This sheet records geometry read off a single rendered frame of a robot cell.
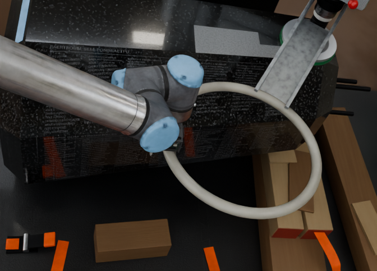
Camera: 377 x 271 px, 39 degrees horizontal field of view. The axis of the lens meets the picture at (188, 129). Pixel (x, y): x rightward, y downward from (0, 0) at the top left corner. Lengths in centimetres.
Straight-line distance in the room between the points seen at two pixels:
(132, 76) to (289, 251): 134
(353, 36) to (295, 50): 171
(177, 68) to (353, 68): 218
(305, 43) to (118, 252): 108
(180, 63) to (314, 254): 134
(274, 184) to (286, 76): 69
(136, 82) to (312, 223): 132
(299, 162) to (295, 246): 37
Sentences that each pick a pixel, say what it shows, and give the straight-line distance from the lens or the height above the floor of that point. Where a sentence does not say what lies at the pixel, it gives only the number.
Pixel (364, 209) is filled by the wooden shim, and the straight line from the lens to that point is 262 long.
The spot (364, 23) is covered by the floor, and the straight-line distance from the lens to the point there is 368.
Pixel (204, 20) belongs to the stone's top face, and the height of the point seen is 81.
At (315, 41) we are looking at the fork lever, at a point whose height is 95.
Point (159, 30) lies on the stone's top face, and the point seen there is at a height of 81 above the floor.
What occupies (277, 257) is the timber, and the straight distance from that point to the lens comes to 233.
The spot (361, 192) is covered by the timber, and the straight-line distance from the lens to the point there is 268.
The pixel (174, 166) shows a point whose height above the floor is 95.
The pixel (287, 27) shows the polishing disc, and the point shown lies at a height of 83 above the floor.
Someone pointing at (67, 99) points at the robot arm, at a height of 136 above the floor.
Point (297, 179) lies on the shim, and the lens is 240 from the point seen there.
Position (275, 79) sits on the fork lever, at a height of 90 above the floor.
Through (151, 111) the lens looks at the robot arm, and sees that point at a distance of 112.
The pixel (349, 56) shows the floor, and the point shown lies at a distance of 340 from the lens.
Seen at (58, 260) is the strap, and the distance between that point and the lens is 229.
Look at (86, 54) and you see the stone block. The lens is 186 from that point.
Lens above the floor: 217
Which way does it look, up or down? 54 degrees down
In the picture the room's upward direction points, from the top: 20 degrees clockwise
